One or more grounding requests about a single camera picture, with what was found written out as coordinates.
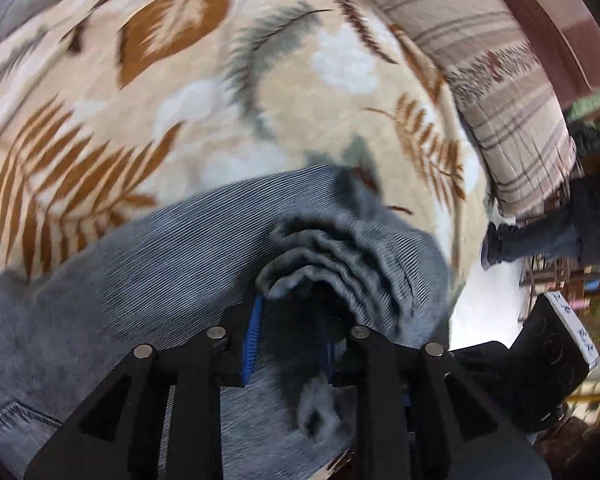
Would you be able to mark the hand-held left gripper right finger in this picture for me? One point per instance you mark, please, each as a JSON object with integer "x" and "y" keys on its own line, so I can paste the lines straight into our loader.
{"x": 328, "y": 352}

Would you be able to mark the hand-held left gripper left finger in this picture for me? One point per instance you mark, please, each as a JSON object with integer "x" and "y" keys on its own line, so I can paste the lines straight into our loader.
{"x": 252, "y": 332}

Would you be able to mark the grey-blue denim pants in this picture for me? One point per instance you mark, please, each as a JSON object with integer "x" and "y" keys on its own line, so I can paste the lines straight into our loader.
{"x": 155, "y": 270}

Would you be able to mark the wooden rack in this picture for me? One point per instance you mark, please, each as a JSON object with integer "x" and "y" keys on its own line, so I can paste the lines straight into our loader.
{"x": 545, "y": 280}

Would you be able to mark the leaf print fleece blanket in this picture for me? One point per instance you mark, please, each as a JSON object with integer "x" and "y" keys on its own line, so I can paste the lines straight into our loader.
{"x": 230, "y": 110}

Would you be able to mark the striped brown pillow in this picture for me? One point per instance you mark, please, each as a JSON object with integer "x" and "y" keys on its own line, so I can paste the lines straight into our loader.
{"x": 480, "y": 60}

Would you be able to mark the brown and tan headboard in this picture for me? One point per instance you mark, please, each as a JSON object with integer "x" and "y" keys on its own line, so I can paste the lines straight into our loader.
{"x": 555, "y": 10}

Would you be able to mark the grey quilted pillow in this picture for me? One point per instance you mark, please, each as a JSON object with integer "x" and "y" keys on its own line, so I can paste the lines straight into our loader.
{"x": 20, "y": 5}

